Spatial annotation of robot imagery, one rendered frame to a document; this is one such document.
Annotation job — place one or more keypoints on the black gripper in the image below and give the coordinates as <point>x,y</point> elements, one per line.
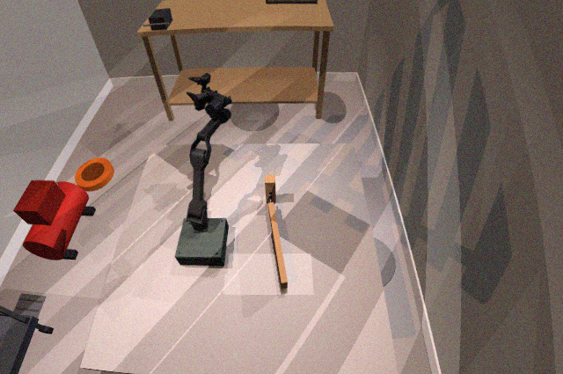
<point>203,80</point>

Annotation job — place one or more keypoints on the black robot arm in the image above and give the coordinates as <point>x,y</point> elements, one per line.
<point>199,158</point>

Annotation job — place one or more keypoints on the brown wooden post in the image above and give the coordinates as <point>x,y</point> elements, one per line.
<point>270,188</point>

